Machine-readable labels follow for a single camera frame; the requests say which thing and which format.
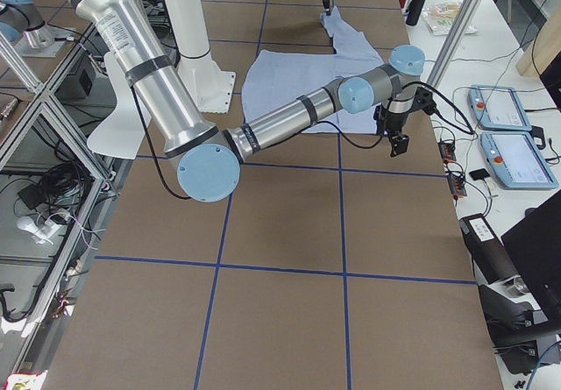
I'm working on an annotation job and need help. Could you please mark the black monitor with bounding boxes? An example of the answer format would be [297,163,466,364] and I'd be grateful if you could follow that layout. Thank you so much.
[501,193,560,319]

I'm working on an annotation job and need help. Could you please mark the black monitor stand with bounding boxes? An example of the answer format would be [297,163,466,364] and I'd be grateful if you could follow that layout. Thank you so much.
[478,285,560,350]

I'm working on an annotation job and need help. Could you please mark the upper blue teach pendant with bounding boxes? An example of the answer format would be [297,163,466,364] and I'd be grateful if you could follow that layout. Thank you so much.
[468,84,531,132]

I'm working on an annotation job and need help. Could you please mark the lower blue teach pendant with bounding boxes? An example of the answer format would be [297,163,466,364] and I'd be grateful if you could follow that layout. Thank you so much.
[479,131,558,190]

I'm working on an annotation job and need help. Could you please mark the aluminium frame post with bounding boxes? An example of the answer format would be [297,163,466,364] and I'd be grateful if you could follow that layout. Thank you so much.
[426,0,481,88]

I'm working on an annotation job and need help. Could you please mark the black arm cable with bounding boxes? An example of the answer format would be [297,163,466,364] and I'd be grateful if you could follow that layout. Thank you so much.
[131,81,477,201]

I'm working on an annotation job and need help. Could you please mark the white plastic chair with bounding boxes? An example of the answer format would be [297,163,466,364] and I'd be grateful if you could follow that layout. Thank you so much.
[87,52,145,160]

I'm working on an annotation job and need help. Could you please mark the orange circuit board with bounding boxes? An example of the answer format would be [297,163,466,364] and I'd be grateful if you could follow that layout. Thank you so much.
[437,141,457,163]

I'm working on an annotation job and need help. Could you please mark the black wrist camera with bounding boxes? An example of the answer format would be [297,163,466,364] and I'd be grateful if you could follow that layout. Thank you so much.
[410,87,437,116]

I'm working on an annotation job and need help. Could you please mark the black cylinder with label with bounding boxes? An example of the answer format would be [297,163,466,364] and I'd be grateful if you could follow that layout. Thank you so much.
[459,214,519,284]

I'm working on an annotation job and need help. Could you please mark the blue striped button shirt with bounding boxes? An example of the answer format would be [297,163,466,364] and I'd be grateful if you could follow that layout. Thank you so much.
[242,8,384,122]

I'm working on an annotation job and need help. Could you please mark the black water bottle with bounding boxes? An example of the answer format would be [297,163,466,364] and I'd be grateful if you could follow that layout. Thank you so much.
[405,0,426,26]

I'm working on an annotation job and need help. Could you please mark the blue teach pendant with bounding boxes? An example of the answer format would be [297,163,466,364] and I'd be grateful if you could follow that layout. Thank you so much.
[479,131,558,190]
[468,84,531,132]

